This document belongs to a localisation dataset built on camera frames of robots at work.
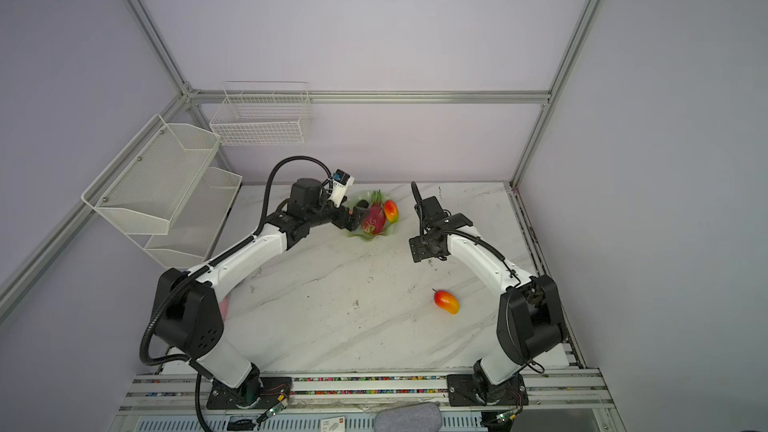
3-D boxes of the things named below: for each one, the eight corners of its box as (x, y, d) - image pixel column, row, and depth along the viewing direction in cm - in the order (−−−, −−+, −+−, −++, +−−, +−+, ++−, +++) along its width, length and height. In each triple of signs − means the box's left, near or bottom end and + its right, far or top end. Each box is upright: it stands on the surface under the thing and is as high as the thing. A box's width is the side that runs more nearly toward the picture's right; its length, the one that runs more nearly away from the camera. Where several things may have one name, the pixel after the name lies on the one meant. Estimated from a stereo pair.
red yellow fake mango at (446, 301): (427, 299, 91) (429, 294, 88) (434, 289, 93) (436, 284, 90) (454, 317, 88) (456, 313, 85) (461, 306, 90) (463, 301, 87)
